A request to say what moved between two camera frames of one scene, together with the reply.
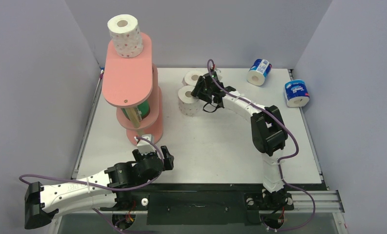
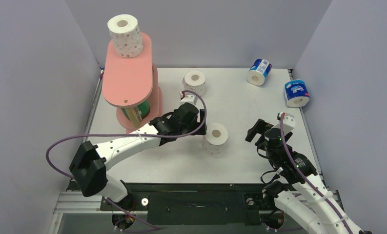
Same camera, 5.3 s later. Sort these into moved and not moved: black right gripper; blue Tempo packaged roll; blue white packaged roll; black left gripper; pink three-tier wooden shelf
Moved: black left gripper; black right gripper
Not moved: blue white packaged roll; blue Tempo packaged roll; pink three-tier wooden shelf
